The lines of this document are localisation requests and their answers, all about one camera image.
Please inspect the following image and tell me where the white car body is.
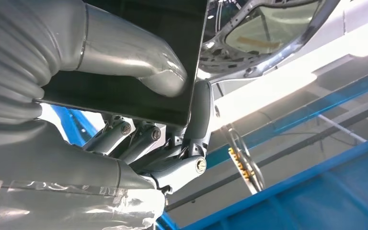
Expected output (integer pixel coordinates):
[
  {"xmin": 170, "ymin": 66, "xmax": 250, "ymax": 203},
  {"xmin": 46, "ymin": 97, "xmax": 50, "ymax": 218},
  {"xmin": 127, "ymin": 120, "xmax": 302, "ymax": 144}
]
[{"xmin": 196, "ymin": 0, "xmax": 368, "ymax": 134}]

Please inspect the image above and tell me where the wire harness yellow connector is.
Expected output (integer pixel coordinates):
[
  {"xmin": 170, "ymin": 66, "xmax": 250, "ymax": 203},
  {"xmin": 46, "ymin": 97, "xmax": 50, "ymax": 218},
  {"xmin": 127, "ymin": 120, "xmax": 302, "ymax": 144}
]
[{"xmin": 223, "ymin": 124, "xmax": 266, "ymax": 195}]

